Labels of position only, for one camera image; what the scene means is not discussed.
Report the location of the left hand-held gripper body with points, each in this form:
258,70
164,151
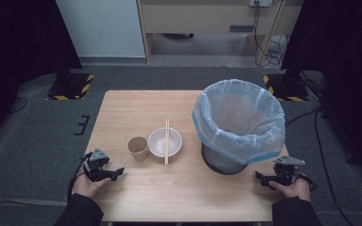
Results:
96,160

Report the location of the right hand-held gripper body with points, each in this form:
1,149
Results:
286,172

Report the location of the brown paper cup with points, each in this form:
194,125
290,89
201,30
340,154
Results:
138,148

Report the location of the black mesh trash bin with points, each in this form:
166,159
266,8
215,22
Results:
221,163

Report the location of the bin with blue liner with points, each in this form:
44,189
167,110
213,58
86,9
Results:
238,138

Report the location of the white disposable bowl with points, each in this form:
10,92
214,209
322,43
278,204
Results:
157,143

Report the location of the wooden chopstick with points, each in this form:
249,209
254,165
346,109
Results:
165,141

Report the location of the person's right hand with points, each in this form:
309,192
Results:
292,189

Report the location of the person's left hand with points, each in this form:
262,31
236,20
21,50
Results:
86,186

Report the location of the black stand base striped tape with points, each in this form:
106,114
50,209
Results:
72,86
287,89

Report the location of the black curtain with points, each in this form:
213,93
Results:
19,47
345,62

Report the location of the light wooden desk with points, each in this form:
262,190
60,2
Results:
198,17

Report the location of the wall power outlet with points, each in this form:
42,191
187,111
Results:
260,2

